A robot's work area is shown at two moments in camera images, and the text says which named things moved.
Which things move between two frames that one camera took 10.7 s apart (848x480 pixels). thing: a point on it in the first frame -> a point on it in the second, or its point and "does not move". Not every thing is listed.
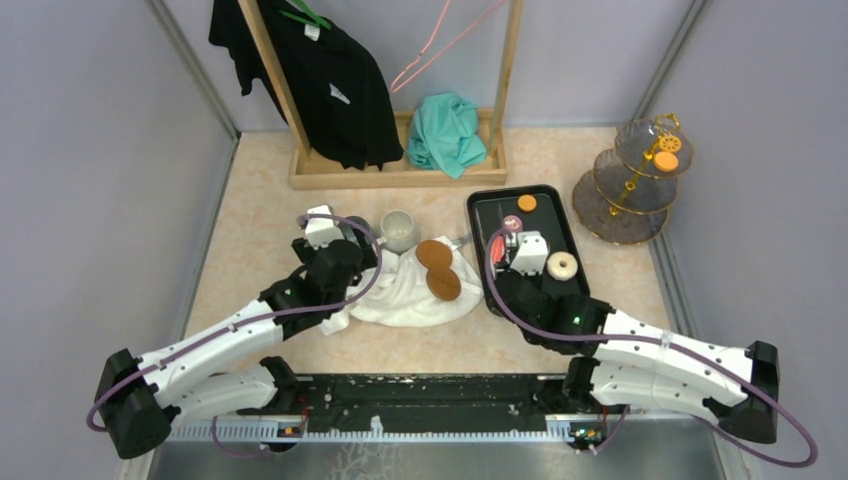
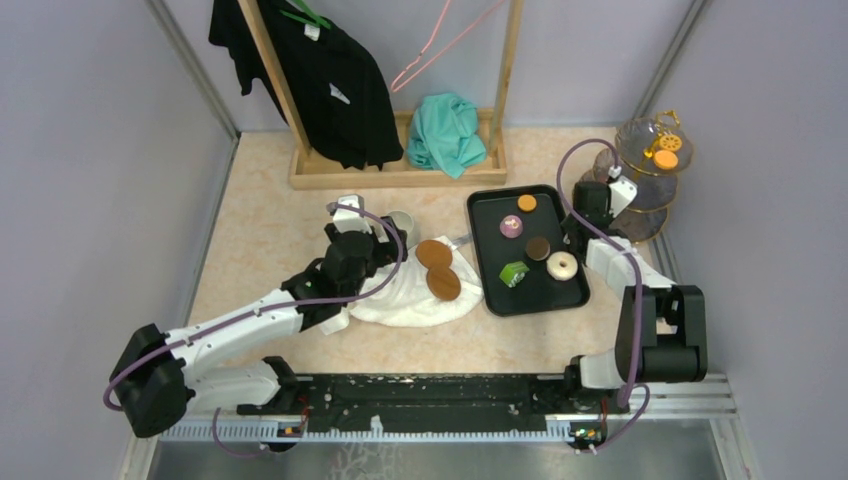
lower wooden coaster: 443,284 does not move
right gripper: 505,267 -> 568,224
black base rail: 436,404 does not move
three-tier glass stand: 626,197 does not move
